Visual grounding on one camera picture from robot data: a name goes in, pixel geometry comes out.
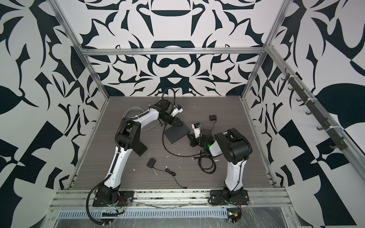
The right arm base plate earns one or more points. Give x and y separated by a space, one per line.
224 197

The small black adapter with cable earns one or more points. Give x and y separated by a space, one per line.
151 164

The wall hook rack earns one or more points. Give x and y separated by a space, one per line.
317 110

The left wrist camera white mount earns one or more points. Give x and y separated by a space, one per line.
176 110

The front aluminium rail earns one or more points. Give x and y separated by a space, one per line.
176 198

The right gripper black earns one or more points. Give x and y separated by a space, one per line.
193 139

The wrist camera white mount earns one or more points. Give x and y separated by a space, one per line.
176 110
197 129

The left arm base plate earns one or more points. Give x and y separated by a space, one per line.
119 199

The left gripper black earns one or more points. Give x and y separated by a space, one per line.
178 123

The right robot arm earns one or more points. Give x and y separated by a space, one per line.
236 149

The white slotted cable duct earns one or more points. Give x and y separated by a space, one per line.
220 213

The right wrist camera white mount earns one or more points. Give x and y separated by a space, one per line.
197 129

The black network switch box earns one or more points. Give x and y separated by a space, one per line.
175 133

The aluminium frame crossbar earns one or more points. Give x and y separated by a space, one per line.
171 51

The black wall power adapter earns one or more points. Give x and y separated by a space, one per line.
213 118

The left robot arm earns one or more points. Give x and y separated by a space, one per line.
127 140

